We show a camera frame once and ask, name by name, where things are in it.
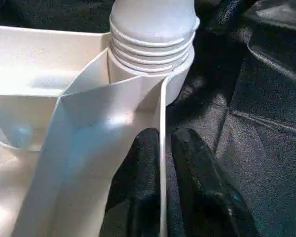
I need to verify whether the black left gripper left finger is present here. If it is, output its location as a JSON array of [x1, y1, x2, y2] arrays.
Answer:
[[98, 127, 161, 237]]

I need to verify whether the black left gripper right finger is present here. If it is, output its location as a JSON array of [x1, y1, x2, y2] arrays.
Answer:
[[167, 127, 260, 237]]

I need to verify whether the white plastic table top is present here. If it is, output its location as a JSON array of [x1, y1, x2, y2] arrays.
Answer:
[[0, 23, 195, 237]]

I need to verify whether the white plastic table leg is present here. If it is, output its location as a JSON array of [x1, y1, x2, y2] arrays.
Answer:
[[109, 0, 201, 75]]

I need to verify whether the black table mat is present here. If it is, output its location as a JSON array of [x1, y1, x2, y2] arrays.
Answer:
[[0, 0, 296, 237]]

